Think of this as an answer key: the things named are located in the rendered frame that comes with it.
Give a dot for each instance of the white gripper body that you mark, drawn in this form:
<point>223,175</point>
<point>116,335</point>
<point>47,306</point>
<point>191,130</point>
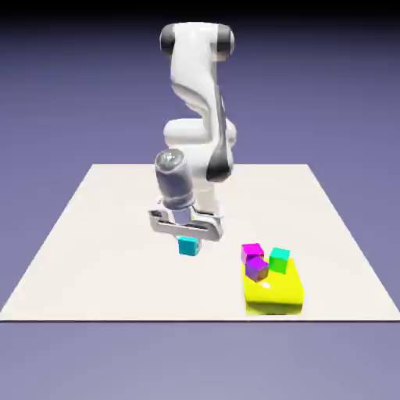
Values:
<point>204,229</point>

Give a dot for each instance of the small cyan cube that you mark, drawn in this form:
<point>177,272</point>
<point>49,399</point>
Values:
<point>187,247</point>

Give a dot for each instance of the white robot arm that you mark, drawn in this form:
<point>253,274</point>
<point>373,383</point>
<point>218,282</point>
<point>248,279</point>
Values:
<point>200,81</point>

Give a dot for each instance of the small magenta cube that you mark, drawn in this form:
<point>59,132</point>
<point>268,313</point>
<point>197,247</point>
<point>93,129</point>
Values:
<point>251,250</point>

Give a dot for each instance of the small purple cube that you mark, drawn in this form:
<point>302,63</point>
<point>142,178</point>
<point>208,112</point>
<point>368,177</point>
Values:
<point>257,268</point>

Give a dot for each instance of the small green cube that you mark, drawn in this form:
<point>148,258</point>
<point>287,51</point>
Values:
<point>278,260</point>

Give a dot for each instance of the large yellow box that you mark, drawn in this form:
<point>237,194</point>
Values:
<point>275,290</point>

